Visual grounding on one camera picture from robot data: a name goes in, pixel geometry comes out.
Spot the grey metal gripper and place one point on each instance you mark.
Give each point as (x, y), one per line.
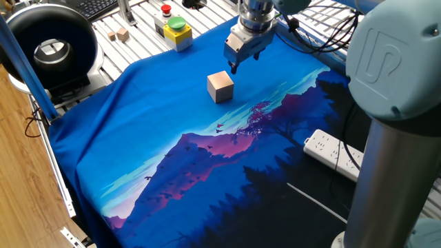
(246, 44)

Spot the large wooden cube block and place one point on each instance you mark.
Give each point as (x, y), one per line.
(220, 87)

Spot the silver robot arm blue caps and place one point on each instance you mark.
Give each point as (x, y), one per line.
(389, 137)

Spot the yellow box green button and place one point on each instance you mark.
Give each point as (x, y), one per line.
(177, 36)

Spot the grey box red button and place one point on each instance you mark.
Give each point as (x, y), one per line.
(160, 27)

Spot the blue mountain landscape printed cloth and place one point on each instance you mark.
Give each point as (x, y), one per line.
(155, 103)

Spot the white power strip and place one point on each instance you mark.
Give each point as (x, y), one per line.
(324, 149)

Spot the small wooden cube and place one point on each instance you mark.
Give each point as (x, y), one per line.
(123, 35)

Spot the tiny wooden cube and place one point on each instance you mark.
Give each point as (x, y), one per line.
(111, 36)

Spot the black keyboard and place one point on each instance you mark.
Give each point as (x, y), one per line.
(96, 7)

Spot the blue metal pole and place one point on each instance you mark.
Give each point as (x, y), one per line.
(31, 75)

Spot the aluminium profile rail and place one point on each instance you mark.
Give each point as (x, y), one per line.
(320, 56)

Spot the aluminium post with bracket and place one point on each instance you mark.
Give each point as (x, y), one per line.
(125, 12)

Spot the white table side rail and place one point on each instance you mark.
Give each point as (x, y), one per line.
(66, 196)

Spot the white metal bracket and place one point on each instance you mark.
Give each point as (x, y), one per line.
(70, 237)

